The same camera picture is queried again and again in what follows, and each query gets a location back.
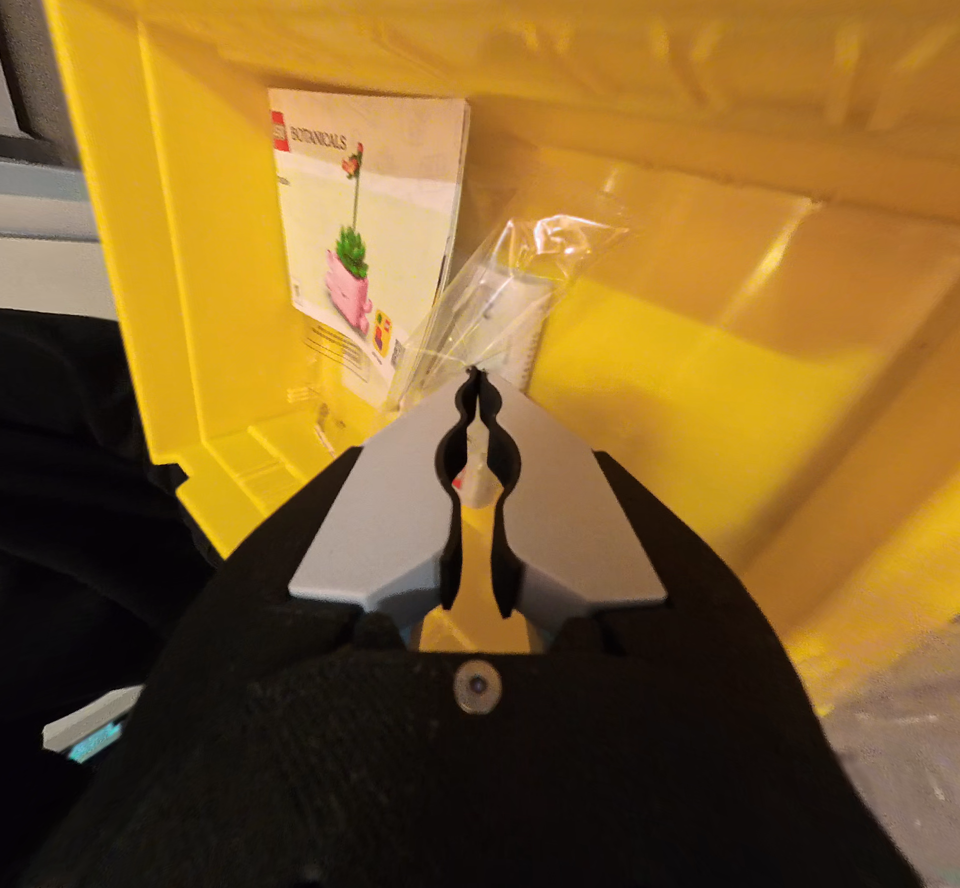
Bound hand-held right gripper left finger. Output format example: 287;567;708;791
286;369;480;645

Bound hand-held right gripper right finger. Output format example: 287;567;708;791
478;369;670;642

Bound yellow storage bins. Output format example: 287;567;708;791
33;0;960;713

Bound clear printed plastic bag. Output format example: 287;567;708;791
386;209;635;417

